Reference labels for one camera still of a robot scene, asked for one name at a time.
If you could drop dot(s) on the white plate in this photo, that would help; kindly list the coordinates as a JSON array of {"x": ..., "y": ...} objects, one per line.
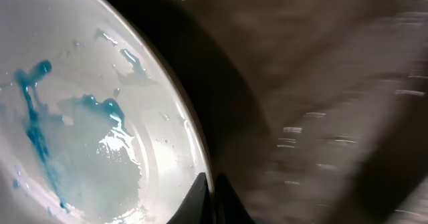
[{"x": 93, "y": 128}]

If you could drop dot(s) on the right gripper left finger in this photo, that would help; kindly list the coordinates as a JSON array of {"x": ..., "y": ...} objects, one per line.
[{"x": 196, "y": 206}]

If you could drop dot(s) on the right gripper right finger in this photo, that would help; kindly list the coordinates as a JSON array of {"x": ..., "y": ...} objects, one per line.
[{"x": 228, "y": 208}]

